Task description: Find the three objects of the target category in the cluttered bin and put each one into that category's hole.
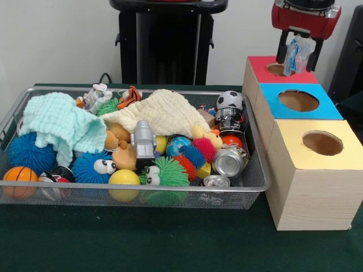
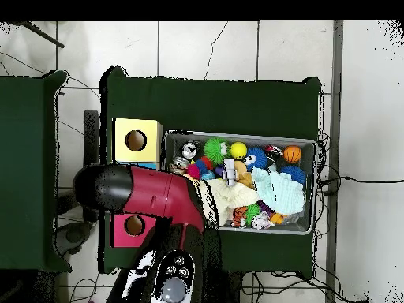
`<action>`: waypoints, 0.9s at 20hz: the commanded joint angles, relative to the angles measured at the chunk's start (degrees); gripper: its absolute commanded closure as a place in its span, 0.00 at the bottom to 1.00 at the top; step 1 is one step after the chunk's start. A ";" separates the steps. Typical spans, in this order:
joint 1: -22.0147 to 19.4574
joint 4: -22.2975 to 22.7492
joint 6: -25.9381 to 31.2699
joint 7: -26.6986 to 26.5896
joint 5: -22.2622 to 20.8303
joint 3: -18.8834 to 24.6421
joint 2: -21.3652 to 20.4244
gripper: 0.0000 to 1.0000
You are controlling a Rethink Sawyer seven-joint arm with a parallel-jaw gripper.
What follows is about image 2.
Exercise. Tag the large green spiky ball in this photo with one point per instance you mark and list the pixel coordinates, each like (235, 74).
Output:
(216, 149)

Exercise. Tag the crushed silver soda can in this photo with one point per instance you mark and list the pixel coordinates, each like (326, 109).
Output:
(189, 150)

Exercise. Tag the grey stand base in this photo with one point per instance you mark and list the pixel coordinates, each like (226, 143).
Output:
(66, 238)

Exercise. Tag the light blue waffle cloth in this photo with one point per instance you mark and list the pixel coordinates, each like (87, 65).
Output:
(281, 192)

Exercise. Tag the cream waffle cloth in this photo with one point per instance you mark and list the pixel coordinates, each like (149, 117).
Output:
(230, 199)

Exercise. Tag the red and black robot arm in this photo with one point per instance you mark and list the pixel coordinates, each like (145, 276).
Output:
(164, 192)

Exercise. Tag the blue spiky ball with eyes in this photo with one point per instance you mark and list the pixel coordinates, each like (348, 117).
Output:
(255, 159)

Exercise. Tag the grey metal toy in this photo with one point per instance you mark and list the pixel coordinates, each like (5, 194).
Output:
(228, 172)

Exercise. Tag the yellow ball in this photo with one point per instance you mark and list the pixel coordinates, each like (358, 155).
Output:
(238, 150)

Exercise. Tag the green cloth side table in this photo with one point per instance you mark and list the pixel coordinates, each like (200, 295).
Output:
(28, 170)

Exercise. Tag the black flat panel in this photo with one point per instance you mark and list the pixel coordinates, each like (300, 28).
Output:
(92, 136)

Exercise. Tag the orange basketball toy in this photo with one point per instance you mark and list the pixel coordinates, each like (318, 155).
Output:
(292, 154)

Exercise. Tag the shallow clear mesh bin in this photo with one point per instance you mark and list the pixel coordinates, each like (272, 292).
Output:
(308, 218)

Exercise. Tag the dark thin rod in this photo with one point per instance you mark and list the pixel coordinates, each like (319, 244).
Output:
(41, 35)

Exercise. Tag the dark green table cloth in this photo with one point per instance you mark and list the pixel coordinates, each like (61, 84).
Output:
(208, 107)

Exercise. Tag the orange striped tiger toy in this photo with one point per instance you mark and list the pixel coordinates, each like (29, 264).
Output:
(238, 216)

